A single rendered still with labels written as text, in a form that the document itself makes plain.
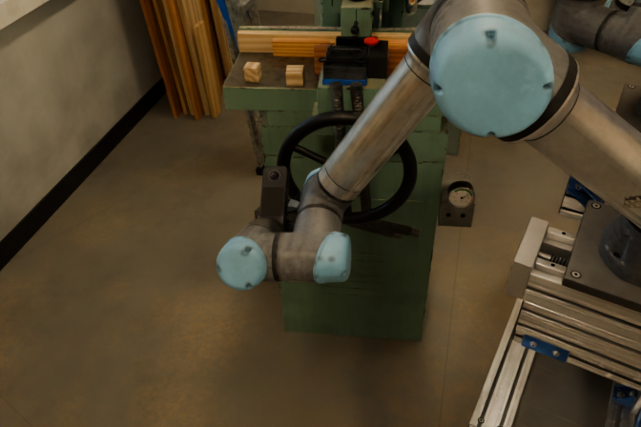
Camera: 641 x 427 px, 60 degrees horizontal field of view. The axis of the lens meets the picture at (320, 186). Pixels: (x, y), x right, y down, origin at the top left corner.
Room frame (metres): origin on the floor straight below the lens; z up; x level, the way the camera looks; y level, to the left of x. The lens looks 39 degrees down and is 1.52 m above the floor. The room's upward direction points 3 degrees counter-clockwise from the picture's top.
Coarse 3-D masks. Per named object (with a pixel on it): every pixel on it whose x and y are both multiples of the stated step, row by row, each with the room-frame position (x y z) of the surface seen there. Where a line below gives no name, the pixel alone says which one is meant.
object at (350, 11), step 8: (344, 0) 1.24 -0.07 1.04; (368, 0) 1.24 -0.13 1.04; (344, 8) 1.20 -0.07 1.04; (352, 8) 1.20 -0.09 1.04; (360, 8) 1.20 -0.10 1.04; (368, 8) 1.20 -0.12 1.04; (344, 16) 1.20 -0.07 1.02; (352, 16) 1.20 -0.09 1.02; (360, 16) 1.20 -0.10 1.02; (368, 16) 1.20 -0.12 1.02; (344, 24) 1.20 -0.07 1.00; (352, 24) 1.20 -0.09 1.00; (360, 24) 1.20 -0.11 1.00; (368, 24) 1.20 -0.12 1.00; (344, 32) 1.20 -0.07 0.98; (360, 32) 1.20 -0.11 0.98; (368, 32) 1.20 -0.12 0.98
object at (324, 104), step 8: (320, 72) 1.06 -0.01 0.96; (320, 80) 1.03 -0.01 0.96; (368, 80) 1.02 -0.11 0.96; (376, 80) 1.02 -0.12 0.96; (384, 80) 1.02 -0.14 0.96; (320, 88) 1.00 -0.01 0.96; (328, 88) 1.00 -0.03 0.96; (344, 88) 0.99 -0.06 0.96; (368, 88) 0.99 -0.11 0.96; (376, 88) 0.99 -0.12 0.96; (320, 96) 1.00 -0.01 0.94; (328, 96) 1.00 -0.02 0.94; (344, 96) 0.99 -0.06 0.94; (368, 96) 0.99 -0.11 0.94; (320, 104) 1.00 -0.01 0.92; (328, 104) 1.00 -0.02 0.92; (344, 104) 0.99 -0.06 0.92; (320, 112) 1.00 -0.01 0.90
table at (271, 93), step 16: (240, 64) 1.24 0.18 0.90; (272, 64) 1.23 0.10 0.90; (288, 64) 1.22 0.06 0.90; (304, 64) 1.22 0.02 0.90; (240, 80) 1.15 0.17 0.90; (272, 80) 1.15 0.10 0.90; (304, 80) 1.14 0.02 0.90; (224, 96) 1.13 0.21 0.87; (240, 96) 1.12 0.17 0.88; (256, 96) 1.12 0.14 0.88; (272, 96) 1.11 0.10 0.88; (288, 96) 1.11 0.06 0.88; (304, 96) 1.10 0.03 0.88; (432, 112) 1.06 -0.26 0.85
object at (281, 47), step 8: (280, 40) 1.27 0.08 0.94; (288, 40) 1.27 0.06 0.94; (296, 40) 1.27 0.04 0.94; (304, 40) 1.27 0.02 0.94; (312, 40) 1.26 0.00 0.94; (320, 40) 1.26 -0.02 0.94; (328, 40) 1.26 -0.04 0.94; (280, 48) 1.27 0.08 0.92; (288, 48) 1.26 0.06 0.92; (296, 48) 1.26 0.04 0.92; (304, 48) 1.26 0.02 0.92; (312, 48) 1.25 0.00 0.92; (288, 56) 1.26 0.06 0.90; (296, 56) 1.26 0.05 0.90; (304, 56) 1.26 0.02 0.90; (312, 56) 1.25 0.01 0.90
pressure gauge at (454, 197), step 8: (456, 184) 1.00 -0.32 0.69; (464, 184) 1.00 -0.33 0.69; (448, 192) 1.00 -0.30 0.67; (456, 192) 0.99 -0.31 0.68; (464, 192) 0.99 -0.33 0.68; (472, 192) 0.98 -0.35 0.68; (448, 200) 0.99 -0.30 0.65; (456, 200) 0.99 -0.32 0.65; (464, 200) 0.99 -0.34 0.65; (472, 200) 0.98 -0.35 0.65
